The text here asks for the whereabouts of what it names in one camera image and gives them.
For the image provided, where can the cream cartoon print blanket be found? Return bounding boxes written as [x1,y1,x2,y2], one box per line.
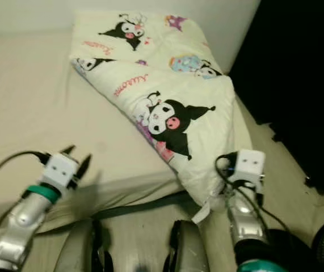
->
[69,8,253,223]

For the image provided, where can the bed with beige sheet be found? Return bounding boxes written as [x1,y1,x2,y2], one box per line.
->
[0,31,256,244]

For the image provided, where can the black cabinet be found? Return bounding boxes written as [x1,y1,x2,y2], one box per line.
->
[229,0,324,194]

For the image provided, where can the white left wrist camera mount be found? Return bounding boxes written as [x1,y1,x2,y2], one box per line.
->
[41,152,80,190]

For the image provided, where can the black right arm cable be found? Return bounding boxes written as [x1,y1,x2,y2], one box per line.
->
[214,152,293,239]

